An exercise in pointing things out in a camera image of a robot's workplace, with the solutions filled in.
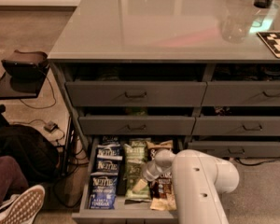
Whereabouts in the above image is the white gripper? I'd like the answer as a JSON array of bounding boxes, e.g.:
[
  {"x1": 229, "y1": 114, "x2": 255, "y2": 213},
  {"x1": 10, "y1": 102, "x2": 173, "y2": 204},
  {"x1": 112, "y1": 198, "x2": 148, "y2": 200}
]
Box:
[{"x1": 132, "y1": 161, "x2": 164, "y2": 193}]

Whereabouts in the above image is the green jalapeno chip bag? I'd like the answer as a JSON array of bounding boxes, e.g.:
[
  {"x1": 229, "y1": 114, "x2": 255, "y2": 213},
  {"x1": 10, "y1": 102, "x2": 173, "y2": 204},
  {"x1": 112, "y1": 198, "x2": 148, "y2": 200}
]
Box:
[
  {"x1": 123, "y1": 138, "x2": 151, "y2": 162},
  {"x1": 125, "y1": 161, "x2": 150, "y2": 201}
]

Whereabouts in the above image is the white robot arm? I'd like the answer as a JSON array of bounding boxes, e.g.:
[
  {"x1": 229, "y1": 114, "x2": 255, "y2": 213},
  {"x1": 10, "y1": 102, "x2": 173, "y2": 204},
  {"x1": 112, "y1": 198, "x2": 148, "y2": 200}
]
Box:
[{"x1": 140, "y1": 148, "x2": 240, "y2": 224}]

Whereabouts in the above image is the front brown sea salt bag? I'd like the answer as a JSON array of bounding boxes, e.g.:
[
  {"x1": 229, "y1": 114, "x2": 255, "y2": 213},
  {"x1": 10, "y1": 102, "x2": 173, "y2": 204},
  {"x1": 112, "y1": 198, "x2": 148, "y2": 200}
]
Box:
[{"x1": 150, "y1": 173, "x2": 176, "y2": 211}]

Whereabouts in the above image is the brown sea salt bag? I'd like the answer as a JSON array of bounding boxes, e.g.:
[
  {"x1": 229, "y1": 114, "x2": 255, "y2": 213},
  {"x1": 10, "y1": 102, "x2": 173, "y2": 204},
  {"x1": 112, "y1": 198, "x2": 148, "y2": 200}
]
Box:
[
  {"x1": 147, "y1": 140, "x2": 174, "y2": 161},
  {"x1": 150, "y1": 173, "x2": 176, "y2": 211}
]

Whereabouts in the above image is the open bottom left drawer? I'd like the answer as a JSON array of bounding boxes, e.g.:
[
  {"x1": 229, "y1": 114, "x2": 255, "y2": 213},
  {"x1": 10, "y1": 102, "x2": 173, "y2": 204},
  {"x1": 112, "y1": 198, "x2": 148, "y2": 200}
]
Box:
[{"x1": 72, "y1": 137, "x2": 178, "y2": 224}]

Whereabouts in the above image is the front blue Kettle chip bag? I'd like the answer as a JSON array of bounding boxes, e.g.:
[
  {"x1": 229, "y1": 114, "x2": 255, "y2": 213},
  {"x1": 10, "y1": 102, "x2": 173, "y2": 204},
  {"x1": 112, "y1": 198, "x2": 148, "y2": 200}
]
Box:
[{"x1": 89, "y1": 172, "x2": 118, "y2": 209}]

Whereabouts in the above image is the rear brown sea salt bag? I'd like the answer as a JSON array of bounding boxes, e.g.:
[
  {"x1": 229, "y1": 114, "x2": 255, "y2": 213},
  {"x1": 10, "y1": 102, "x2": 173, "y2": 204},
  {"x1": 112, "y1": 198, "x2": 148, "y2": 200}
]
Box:
[{"x1": 147, "y1": 140, "x2": 174, "y2": 161}]

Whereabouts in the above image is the rear blue Kettle chip bag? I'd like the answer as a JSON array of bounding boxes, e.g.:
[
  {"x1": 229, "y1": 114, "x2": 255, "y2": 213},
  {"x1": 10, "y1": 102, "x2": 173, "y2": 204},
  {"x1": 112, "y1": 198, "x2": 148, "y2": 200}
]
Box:
[{"x1": 97, "y1": 144, "x2": 121, "y2": 156}]

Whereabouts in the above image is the middle left grey drawer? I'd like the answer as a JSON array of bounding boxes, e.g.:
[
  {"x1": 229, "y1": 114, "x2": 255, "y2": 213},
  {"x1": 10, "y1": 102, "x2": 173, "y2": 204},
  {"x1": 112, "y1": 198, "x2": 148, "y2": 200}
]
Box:
[{"x1": 78, "y1": 116, "x2": 195, "y2": 135}]

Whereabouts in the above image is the grey drawer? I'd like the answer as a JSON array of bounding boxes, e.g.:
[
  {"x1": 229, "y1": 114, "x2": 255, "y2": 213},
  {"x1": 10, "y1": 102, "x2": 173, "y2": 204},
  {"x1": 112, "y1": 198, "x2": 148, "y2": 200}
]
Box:
[
  {"x1": 65, "y1": 81, "x2": 206, "y2": 107},
  {"x1": 78, "y1": 116, "x2": 195, "y2": 135},
  {"x1": 202, "y1": 81, "x2": 280, "y2": 106},
  {"x1": 188, "y1": 141, "x2": 280, "y2": 158},
  {"x1": 192, "y1": 116, "x2": 280, "y2": 136}
]

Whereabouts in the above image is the middle right grey drawer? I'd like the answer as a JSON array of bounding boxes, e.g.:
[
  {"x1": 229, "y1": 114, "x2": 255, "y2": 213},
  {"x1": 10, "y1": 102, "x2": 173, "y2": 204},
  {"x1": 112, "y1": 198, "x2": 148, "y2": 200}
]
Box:
[{"x1": 192, "y1": 116, "x2": 280, "y2": 136}]

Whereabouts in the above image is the bottom right grey drawer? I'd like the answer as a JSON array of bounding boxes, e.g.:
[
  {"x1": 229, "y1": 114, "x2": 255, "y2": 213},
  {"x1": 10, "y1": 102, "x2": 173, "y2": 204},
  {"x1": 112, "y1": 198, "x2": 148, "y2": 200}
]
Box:
[{"x1": 188, "y1": 141, "x2": 280, "y2": 158}]

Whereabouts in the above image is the top left grey drawer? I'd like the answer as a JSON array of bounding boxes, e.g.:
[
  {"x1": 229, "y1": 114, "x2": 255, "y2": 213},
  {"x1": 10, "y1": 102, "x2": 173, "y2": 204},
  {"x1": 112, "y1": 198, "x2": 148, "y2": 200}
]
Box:
[{"x1": 65, "y1": 81, "x2": 206, "y2": 107}]

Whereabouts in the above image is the grey drawer cabinet counter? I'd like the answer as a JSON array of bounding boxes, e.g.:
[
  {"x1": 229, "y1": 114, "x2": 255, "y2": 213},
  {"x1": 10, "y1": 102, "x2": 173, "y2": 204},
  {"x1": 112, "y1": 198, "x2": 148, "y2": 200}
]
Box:
[{"x1": 48, "y1": 0, "x2": 280, "y2": 224}]

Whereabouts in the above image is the top right grey drawer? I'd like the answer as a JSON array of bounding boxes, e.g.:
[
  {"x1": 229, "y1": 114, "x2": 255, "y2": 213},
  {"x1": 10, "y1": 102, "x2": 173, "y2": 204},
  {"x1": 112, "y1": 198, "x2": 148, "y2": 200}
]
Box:
[{"x1": 202, "y1": 81, "x2": 280, "y2": 106}]

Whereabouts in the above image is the black backpack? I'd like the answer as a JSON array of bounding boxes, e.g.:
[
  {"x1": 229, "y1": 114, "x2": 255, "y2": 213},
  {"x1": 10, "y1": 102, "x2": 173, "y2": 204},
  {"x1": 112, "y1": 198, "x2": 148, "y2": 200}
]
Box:
[{"x1": 0, "y1": 125, "x2": 60, "y2": 182}]

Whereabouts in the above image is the black power adapter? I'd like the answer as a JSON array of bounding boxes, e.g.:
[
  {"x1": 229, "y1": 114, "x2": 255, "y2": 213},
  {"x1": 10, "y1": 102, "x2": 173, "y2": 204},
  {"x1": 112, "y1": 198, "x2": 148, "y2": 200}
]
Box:
[{"x1": 44, "y1": 121, "x2": 58, "y2": 133}]

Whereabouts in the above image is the white soled sneaker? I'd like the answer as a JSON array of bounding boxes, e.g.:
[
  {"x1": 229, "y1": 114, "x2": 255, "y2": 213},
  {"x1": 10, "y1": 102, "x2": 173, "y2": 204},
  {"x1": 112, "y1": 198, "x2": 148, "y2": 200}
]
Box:
[{"x1": 0, "y1": 185, "x2": 46, "y2": 224}]

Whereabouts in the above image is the seated person maroon leg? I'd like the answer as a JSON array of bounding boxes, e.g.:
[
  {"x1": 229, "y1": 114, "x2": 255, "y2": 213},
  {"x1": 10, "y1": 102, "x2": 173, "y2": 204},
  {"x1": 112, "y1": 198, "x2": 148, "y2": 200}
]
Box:
[{"x1": 0, "y1": 156, "x2": 29, "y2": 205}]

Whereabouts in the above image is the black device on side table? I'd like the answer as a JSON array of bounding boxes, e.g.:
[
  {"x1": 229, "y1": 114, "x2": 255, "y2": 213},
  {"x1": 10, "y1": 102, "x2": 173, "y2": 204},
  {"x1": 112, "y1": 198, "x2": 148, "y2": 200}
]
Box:
[{"x1": 2, "y1": 49, "x2": 49, "y2": 79}]

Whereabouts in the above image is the dark glass side table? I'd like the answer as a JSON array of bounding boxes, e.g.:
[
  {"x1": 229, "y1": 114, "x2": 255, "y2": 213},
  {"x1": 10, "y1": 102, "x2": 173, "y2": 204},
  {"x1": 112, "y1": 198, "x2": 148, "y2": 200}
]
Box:
[{"x1": 0, "y1": 73, "x2": 46, "y2": 100}]

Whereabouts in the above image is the black white checker tag board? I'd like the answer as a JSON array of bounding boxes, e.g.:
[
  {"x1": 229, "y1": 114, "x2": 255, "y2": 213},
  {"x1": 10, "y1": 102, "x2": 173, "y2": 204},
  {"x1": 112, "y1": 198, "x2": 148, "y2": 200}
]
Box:
[{"x1": 257, "y1": 31, "x2": 280, "y2": 58}]

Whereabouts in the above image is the black floor cable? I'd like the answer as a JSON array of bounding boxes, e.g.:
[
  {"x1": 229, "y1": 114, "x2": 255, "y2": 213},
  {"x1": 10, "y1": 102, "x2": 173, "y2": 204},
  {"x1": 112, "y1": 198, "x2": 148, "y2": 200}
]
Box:
[{"x1": 18, "y1": 72, "x2": 58, "y2": 110}]

